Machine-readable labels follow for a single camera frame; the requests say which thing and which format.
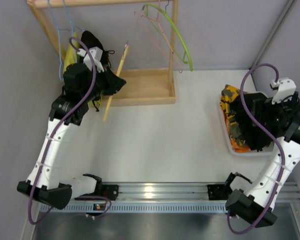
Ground black trousers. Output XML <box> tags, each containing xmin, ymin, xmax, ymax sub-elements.
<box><xmin>232</xmin><ymin>96</ymin><xmax>271</xmax><ymax>151</ymax></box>

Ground cream yellow hanger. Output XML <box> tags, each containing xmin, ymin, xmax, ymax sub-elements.
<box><xmin>102</xmin><ymin>42</ymin><xmax>130</xmax><ymax>122</ymax></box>

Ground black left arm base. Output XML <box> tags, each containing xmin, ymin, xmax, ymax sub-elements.
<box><xmin>97</xmin><ymin>184</ymin><xmax>119</xmax><ymax>201</ymax></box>

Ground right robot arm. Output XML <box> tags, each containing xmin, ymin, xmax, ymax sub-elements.
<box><xmin>225</xmin><ymin>103</ymin><xmax>300</xmax><ymax>234</ymax></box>

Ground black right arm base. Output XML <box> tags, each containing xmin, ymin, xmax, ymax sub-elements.
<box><xmin>207</xmin><ymin>184</ymin><xmax>232</xmax><ymax>201</ymax></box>

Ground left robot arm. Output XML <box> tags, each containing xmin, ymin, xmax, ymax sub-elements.
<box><xmin>17</xmin><ymin>63</ymin><xmax>127</xmax><ymax>210</ymax></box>

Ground green plastic hanger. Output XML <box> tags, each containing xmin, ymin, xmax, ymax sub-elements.
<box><xmin>134</xmin><ymin>0</ymin><xmax>194</xmax><ymax>73</ymax></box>

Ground wooden clothes rack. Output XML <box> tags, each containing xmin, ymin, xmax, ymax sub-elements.
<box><xmin>26</xmin><ymin>0</ymin><xmax>176</xmax><ymax>107</ymax></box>

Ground yellow green garment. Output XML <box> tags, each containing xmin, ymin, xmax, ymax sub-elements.
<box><xmin>62</xmin><ymin>31</ymin><xmax>102</xmax><ymax>109</ymax></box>

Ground white plastic basket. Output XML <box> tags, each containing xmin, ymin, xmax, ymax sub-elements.
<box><xmin>217</xmin><ymin>94</ymin><xmax>274</xmax><ymax>158</ymax></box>

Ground orange white garment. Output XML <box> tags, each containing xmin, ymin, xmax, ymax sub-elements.
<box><xmin>222</xmin><ymin>112</ymin><xmax>250</xmax><ymax>154</ymax></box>

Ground camouflage yellow garment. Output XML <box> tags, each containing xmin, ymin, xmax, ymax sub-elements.
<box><xmin>220</xmin><ymin>84</ymin><xmax>245</xmax><ymax>146</ymax></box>

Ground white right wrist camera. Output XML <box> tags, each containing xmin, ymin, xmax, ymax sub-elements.
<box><xmin>270</xmin><ymin>77</ymin><xmax>297</xmax><ymax>105</ymax></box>

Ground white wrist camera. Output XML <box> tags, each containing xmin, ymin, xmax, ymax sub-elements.
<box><xmin>270</xmin><ymin>77</ymin><xmax>297</xmax><ymax>105</ymax></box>
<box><xmin>77</xmin><ymin>46</ymin><xmax>105</xmax><ymax>73</ymax></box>

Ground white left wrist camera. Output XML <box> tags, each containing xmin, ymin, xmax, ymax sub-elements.
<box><xmin>77</xmin><ymin>46</ymin><xmax>105</xmax><ymax>73</ymax></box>

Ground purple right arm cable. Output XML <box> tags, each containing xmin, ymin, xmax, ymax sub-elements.
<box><xmin>226</xmin><ymin>63</ymin><xmax>286</xmax><ymax>235</ymax></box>

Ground blue wire hanger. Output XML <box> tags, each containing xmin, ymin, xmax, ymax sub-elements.
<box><xmin>47</xmin><ymin>0</ymin><xmax>81</xmax><ymax>83</ymax></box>

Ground pink wire hanger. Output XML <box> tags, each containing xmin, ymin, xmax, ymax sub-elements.
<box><xmin>134</xmin><ymin>6</ymin><xmax>184</xmax><ymax>74</ymax></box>

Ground grey wall corner profile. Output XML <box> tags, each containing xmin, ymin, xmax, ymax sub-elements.
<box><xmin>248</xmin><ymin>0</ymin><xmax>297</xmax><ymax>70</ymax></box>

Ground aluminium mounting rail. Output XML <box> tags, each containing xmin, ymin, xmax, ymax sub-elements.
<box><xmin>72</xmin><ymin>181</ymin><xmax>300</xmax><ymax>201</ymax></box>

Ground slotted grey cable duct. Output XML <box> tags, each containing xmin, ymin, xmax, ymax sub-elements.
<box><xmin>51</xmin><ymin>201</ymin><xmax>227</xmax><ymax>214</ymax></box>

